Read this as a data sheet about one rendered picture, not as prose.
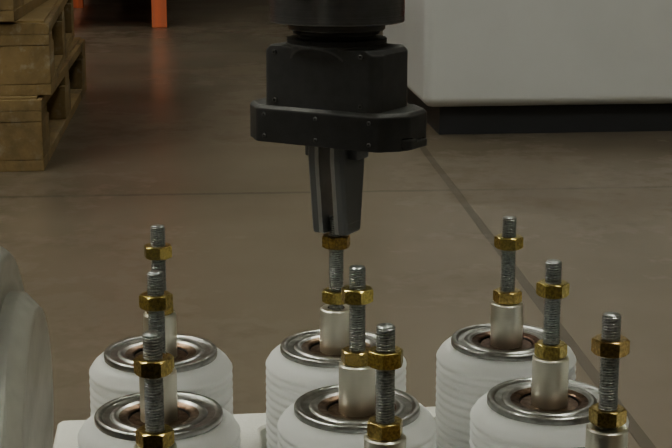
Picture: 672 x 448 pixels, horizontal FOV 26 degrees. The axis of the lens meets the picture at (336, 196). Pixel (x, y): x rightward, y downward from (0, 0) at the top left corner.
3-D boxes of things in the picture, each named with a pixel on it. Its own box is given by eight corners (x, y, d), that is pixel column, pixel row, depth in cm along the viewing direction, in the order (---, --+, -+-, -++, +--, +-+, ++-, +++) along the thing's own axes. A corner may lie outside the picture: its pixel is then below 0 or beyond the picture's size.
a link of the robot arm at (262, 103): (218, 142, 95) (215, -43, 93) (295, 122, 103) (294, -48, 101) (388, 159, 89) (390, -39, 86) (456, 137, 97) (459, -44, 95)
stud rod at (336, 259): (346, 324, 98) (346, 215, 97) (336, 327, 98) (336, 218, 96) (335, 321, 99) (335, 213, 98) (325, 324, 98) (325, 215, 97)
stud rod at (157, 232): (151, 333, 98) (148, 224, 96) (166, 332, 98) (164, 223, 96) (153, 338, 97) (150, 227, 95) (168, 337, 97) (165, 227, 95)
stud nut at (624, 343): (590, 357, 75) (590, 341, 75) (591, 347, 77) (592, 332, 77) (628, 359, 75) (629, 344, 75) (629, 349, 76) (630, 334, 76)
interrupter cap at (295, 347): (288, 335, 103) (288, 326, 103) (394, 338, 102) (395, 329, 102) (273, 370, 96) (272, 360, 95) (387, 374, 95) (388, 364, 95)
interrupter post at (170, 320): (140, 355, 99) (139, 308, 98) (176, 353, 99) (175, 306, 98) (145, 366, 96) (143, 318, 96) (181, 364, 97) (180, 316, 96)
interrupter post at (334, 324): (320, 348, 100) (320, 301, 99) (355, 349, 100) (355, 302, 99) (316, 359, 98) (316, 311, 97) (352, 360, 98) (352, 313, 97)
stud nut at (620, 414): (587, 426, 76) (588, 411, 76) (589, 415, 78) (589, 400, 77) (625, 429, 75) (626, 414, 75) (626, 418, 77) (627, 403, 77)
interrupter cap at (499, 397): (523, 379, 94) (523, 368, 94) (632, 402, 90) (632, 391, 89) (463, 413, 88) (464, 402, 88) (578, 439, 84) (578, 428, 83)
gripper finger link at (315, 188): (342, 226, 99) (342, 135, 97) (318, 235, 96) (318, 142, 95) (322, 223, 99) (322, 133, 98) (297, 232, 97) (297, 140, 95)
